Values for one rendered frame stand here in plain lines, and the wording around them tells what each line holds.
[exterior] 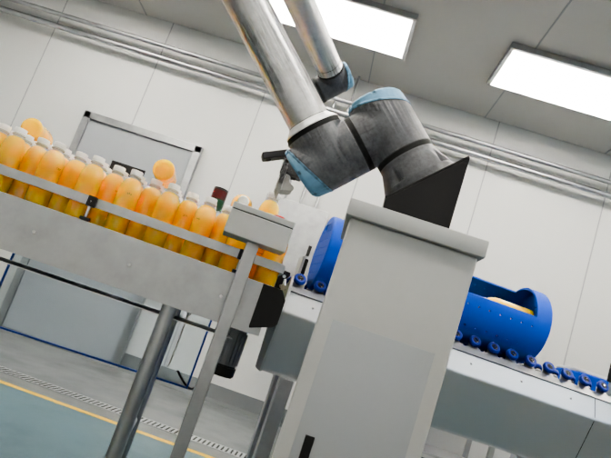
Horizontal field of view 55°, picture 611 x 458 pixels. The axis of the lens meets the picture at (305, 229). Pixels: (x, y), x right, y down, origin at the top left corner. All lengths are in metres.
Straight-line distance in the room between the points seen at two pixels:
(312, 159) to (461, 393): 1.10
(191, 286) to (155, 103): 4.46
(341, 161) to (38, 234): 0.98
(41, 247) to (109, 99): 4.51
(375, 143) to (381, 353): 0.52
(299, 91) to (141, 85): 4.89
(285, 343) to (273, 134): 4.06
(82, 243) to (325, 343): 0.94
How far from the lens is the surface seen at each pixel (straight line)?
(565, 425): 2.43
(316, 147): 1.49
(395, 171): 1.47
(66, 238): 1.97
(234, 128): 5.99
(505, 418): 2.32
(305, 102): 1.53
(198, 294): 1.91
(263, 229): 1.82
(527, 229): 6.00
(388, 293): 1.31
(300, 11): 1.82
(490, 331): 2.26
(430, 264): 1.34
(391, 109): 1.51
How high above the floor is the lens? 0.76
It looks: 10 degrees up
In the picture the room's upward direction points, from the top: 19 degrees clockwise
